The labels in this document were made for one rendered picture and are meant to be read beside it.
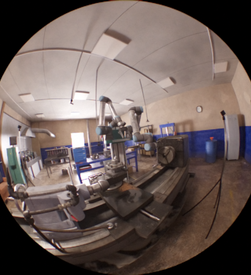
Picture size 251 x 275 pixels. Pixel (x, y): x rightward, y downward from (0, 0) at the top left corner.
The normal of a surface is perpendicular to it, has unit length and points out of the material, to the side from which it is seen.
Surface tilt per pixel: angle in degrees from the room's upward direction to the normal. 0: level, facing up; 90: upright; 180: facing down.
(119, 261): 0
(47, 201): 82
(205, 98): 90
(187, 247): 0
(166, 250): 0
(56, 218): 66
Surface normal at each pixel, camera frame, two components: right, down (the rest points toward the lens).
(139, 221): -0.11, -0.99
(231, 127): -0.77, 0.09
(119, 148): 0.51, -0.05
